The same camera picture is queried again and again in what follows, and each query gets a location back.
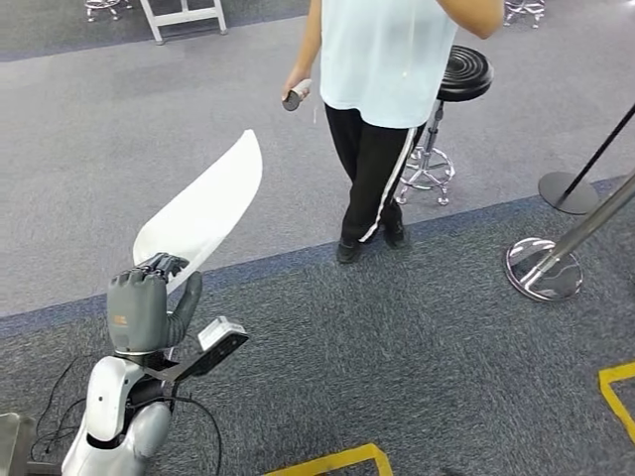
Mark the black ribbed stool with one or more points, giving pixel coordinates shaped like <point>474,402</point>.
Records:
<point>466,72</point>

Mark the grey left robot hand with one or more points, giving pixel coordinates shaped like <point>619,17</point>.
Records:
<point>139,315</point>

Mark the grey handheld controller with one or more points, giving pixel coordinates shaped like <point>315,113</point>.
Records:
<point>294,98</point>

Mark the white plastic car part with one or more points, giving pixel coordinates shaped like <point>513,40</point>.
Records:
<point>208,203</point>

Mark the white metal table frame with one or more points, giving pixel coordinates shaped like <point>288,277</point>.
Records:
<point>183,16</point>

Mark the person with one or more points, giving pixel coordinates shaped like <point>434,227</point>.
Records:
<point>386,66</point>

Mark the chrome barrier stanchion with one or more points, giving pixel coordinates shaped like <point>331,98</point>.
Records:
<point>543,273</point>

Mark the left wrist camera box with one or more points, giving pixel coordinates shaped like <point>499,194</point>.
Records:
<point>218,332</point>

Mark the chrome stool base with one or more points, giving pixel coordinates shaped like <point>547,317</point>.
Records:
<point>104,3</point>
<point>521,5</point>

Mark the yellow floor tape square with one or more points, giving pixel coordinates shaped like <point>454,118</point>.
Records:
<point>618,372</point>
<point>347,454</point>

